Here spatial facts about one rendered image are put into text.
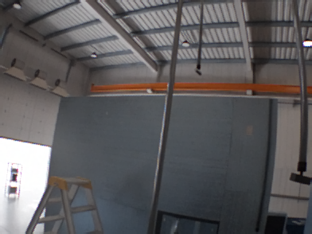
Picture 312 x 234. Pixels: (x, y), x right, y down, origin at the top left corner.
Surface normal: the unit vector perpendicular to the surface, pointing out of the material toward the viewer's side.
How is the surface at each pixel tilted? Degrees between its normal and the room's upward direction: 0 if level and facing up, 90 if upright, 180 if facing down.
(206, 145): 90
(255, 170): 90
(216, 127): 90
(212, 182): 90
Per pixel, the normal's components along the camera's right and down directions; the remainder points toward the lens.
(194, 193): -0.43, -0.21
